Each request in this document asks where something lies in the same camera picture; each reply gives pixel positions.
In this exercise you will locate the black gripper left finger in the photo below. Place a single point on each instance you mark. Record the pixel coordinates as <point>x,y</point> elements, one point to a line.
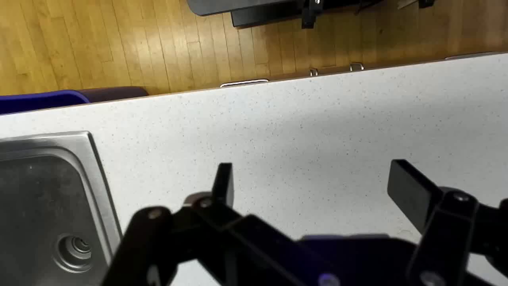
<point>220,191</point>

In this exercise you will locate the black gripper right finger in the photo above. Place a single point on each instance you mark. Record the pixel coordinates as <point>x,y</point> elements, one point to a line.
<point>417,199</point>

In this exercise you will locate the stainless steel sink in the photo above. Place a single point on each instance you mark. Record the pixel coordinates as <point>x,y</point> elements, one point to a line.
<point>57,221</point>

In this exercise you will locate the blue bin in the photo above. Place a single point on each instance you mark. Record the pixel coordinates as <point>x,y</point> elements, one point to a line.
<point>30,102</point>

